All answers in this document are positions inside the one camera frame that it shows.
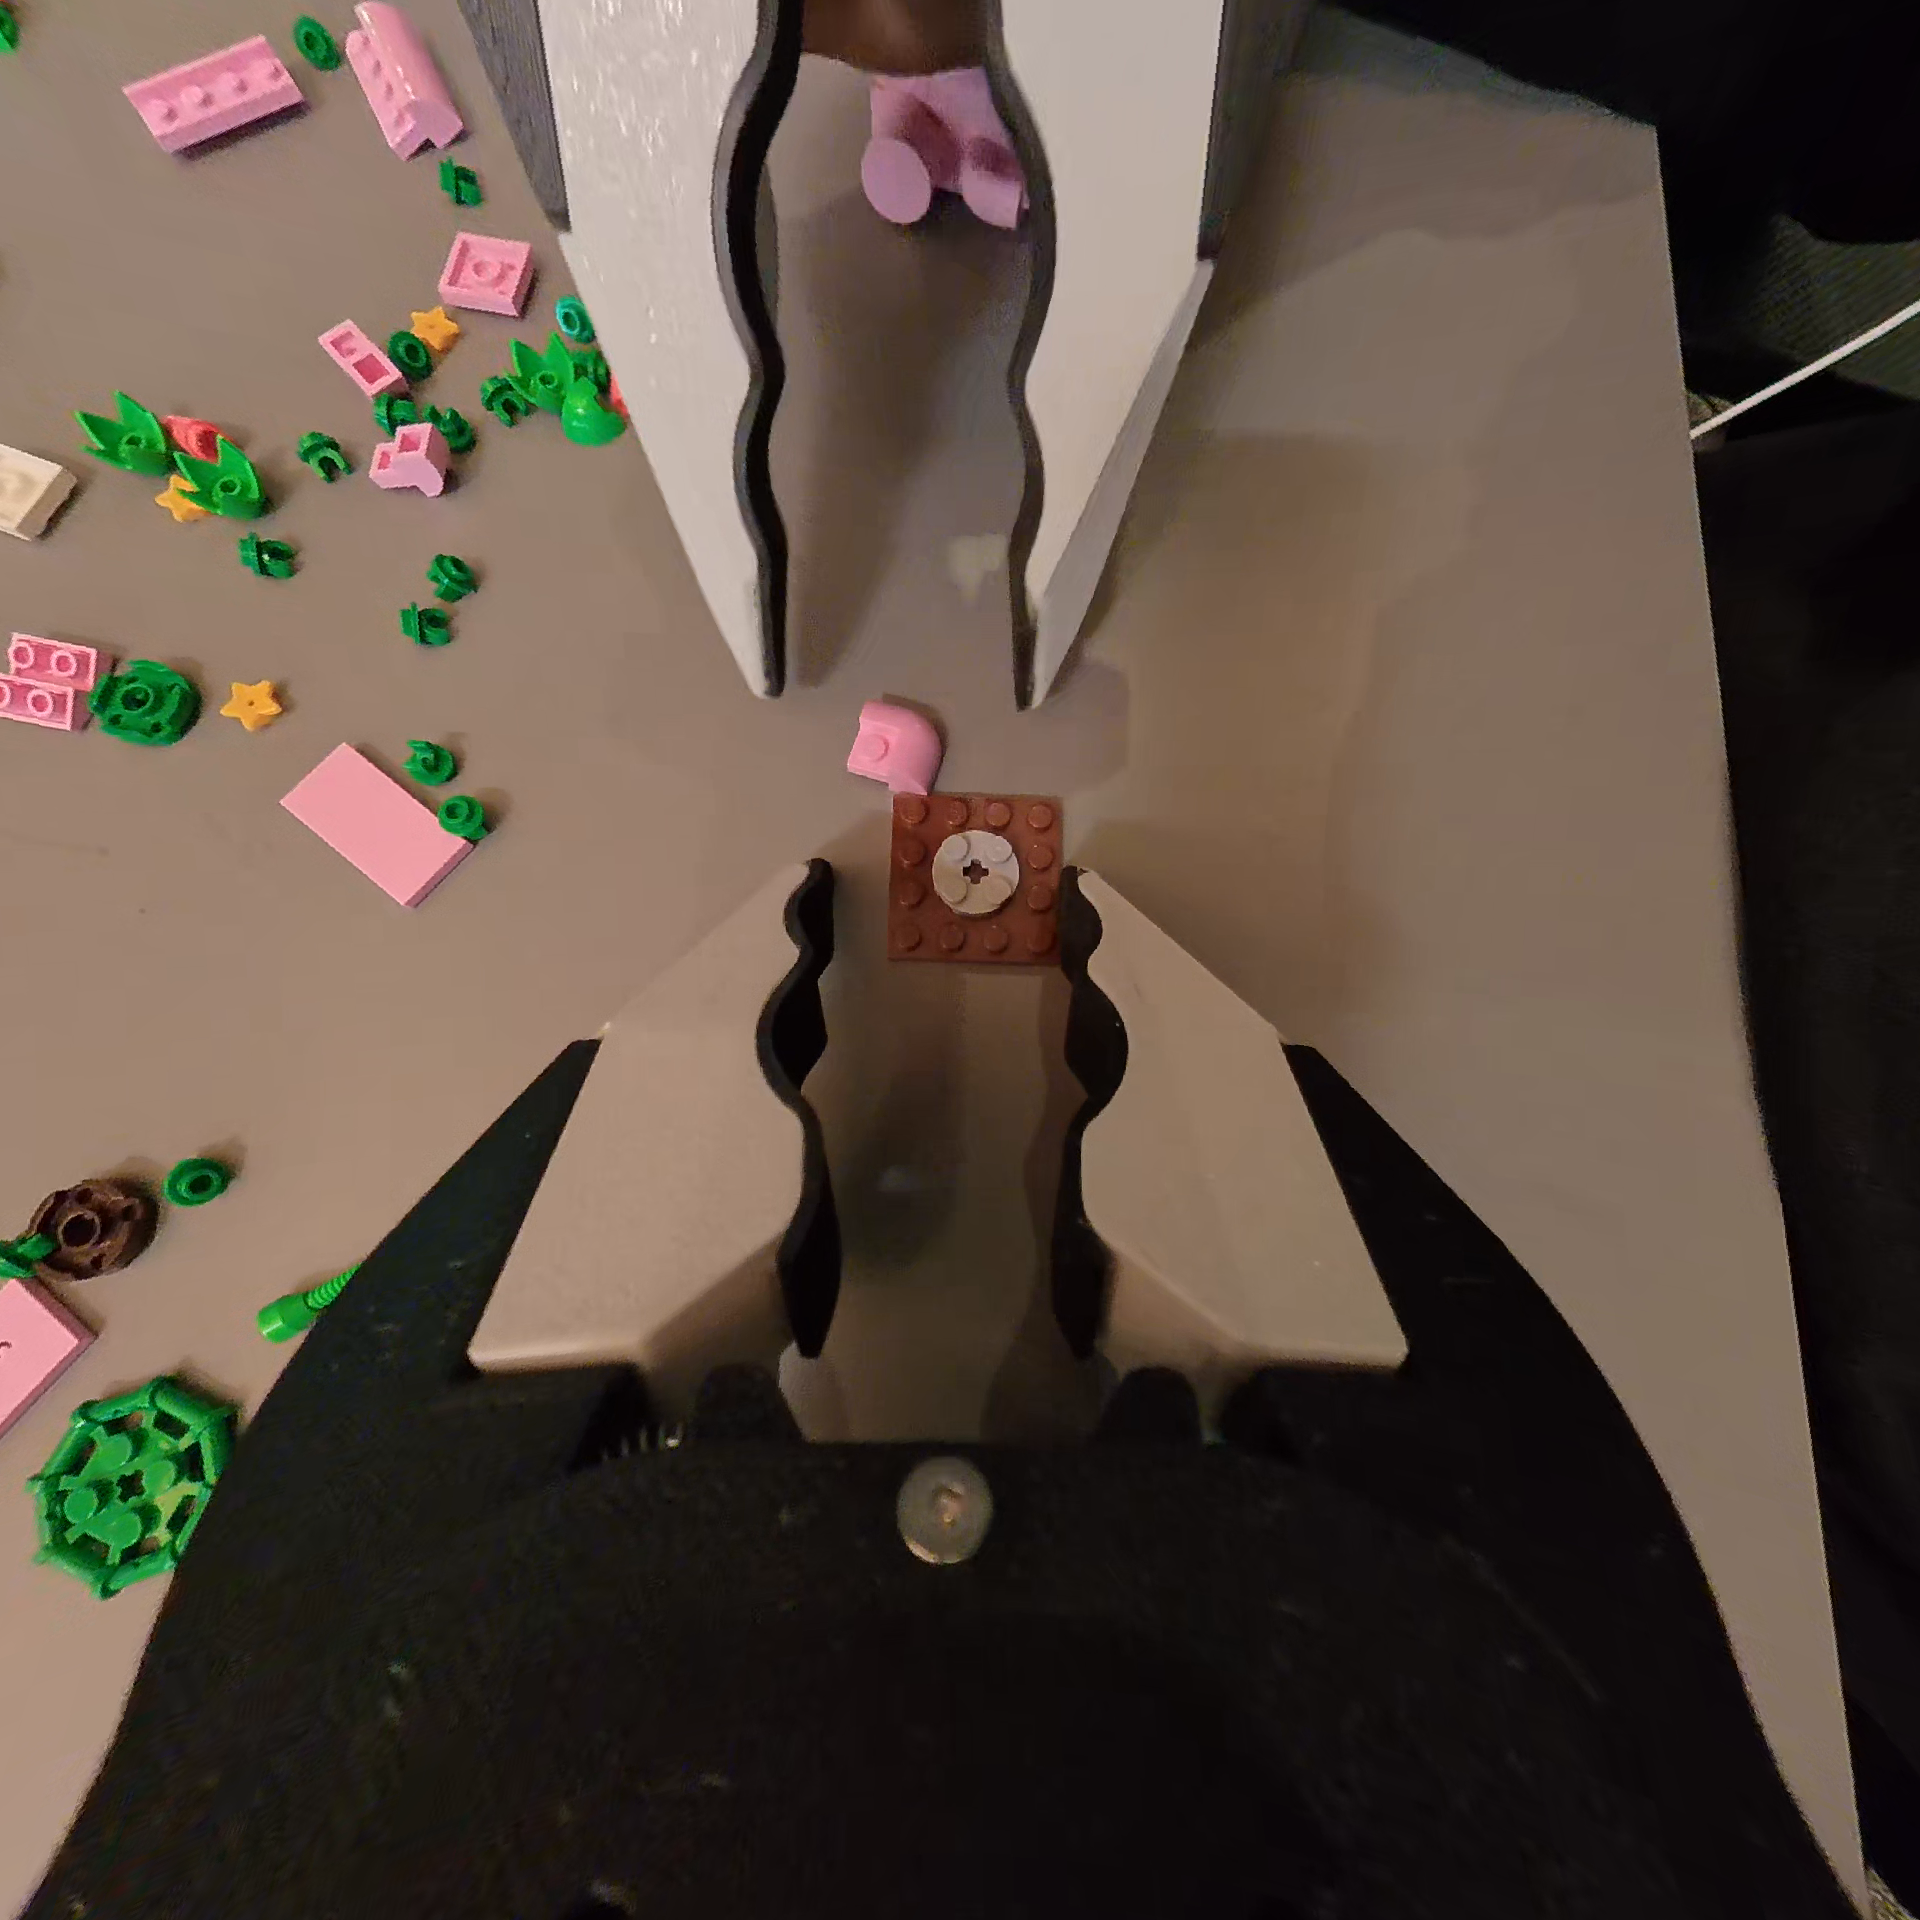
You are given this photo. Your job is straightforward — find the green flexible bar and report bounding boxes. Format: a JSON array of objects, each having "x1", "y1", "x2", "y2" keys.
[{"x1": 255, "y1": 1263, "x2": 360, "y2": 1343}]

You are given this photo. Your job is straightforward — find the person's right hand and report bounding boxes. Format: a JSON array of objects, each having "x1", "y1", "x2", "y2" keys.
[{"x1": 803, "y1": 0, "x2": 992, "y2": 72}]

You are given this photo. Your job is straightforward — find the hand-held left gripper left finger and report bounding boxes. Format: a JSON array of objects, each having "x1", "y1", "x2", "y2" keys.
[{"x1": 468, "y1": 857, "x2": 837, "y2": 1403}]

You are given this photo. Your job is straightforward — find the green spiky leaf element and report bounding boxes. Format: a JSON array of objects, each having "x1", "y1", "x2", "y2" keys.
[{"x1": 75, "y1": 393, "x2": 168, "y2": 478}]

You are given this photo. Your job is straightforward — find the pink square brick base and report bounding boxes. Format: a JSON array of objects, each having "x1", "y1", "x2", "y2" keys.
[{"x1": 860, "y1": 65, "x2": 1033, "y2": 231}]

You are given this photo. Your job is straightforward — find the white square plate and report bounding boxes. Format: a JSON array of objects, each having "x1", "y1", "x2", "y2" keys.
[{"x1": 0, "y1": 446, "x2": 78, "y2": 542}]

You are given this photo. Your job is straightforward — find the white cable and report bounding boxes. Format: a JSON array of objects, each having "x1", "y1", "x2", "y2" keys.
[{"x1": 1691, "y1": 300, "x2": 1920, "y2": 440}]

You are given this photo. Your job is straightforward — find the pink square jumper plate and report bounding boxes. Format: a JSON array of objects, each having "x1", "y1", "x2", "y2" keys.
[{"x1": 439, "y1": 231, "x2": 536, "y2": 320}]

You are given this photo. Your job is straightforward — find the pink curved brick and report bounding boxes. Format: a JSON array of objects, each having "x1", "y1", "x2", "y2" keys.
[{"x1": 847, "y1": 696, "x2": 939, "y2": 798}]

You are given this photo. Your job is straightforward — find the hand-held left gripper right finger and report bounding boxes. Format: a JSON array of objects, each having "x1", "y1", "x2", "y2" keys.
[{"x1": 1048, "y1": 863, "x2": 1412, "y2": 1443}]

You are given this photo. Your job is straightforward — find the small grey piece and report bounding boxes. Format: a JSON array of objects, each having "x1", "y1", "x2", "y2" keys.
[{"x1": 931, "y1": 828, "x2": 1021, "y2": 916}]

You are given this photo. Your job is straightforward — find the person's black clothing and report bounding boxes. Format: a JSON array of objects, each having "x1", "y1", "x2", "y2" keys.
[{"x1": 1312, "y1": 0, "x2": 1920, "y2": 1920}]

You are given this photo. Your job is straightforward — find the green octagonal web piece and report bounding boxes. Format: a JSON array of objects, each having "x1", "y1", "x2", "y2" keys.
[{"x1": 29, "y1": 1375, "x2": 239, "y2": 1600}]

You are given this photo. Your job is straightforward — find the brown square studded plate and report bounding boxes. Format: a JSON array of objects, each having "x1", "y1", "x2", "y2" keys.
[{"x1": 886, "y1": 790, "x2": 1065, "y2": 965}]

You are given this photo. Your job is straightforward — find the pink stepped studded plate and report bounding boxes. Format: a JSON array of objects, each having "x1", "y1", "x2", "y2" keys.
[{"x1": 0, "y1": 633, "x2": 113, "y2": 731}]

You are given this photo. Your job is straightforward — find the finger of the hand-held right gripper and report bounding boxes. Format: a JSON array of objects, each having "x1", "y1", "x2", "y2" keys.
[
  {"x1": 536, "y1": 0, "x2": 805, "y2": 699},
  {"x1": 982, "y1": 0, "x2": 1225, "y2": 712}
]

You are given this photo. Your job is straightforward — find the pink flat rectangular tile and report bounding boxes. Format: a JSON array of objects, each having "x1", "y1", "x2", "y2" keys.
[{"x1": 278, "y1": 742, "x2": 479, "y2": 910}]

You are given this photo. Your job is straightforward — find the pink face tile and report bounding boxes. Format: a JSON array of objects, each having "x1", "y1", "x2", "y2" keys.
[{"x1": 0, "y1": 1280, "x2": 95, "y2": 1438}]

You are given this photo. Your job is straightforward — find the dark brown round plate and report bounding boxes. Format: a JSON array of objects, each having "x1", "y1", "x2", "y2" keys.
[{"x1": 29, "y1": 1179, "x2": 159, "y2": 1280}]

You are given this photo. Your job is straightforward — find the green round studded plate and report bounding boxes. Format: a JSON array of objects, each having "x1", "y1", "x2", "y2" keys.
[{"x1": 89, "y1": 661, "x2": 201, "y2": 749}]

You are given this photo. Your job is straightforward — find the pink half cylinder brick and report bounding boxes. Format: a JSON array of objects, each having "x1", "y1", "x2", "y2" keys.
[{"x1": 344, "y1": 0, "x2": 467, "y2": 163}]

